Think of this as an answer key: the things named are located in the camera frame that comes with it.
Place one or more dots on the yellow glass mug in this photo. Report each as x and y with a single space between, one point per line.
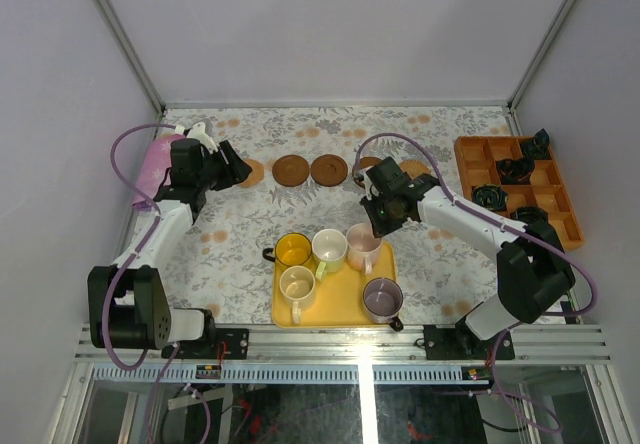
293 249

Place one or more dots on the white mug green handle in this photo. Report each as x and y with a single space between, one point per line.
329 247

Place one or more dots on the floral patterned tablecloth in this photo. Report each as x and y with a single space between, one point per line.
218 263

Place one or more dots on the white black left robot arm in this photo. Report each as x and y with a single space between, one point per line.
128 305

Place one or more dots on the brown wooden coaster middle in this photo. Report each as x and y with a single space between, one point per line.
329 170

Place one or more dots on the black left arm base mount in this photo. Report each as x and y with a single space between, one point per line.
217 344

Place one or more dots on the pink ceramic mug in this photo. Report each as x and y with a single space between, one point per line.
364 248

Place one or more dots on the rolled dark speckled tie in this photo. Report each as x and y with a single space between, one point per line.
532 217

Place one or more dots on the brown wooden coaster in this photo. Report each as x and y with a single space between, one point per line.
359 171
329 170
290 170

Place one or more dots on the pink folded cloth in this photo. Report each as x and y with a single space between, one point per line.
156 161

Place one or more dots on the purple mug black handle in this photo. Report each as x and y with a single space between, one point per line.
382 300

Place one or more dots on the brown wooden coaster left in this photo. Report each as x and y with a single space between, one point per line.
290 170

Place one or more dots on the rolled dark green tie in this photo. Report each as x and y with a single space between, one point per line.
537 146

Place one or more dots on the rolled tie with orange pattern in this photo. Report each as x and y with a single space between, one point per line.
515 171

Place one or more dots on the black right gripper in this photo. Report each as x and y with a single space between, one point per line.
380 229

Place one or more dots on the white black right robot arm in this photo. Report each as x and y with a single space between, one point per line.
532 270

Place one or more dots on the rolled tie with yellow pattern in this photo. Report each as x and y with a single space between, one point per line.
491 197

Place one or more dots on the yellow plastic tray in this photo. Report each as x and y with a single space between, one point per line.
338 302

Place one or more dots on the woven rattan coaster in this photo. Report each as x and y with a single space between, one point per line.
414 168
256 175

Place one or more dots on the brown wooden coaster right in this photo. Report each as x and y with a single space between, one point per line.
359 171

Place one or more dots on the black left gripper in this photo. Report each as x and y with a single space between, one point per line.
223 165

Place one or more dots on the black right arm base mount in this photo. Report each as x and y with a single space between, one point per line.
450 343

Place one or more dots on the cream ceramic mug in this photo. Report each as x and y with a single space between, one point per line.
297 285

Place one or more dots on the orange wooden divided organizer box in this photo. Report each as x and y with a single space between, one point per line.
477 157

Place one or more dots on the aluminium front frame rail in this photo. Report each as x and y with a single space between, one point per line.
547 344

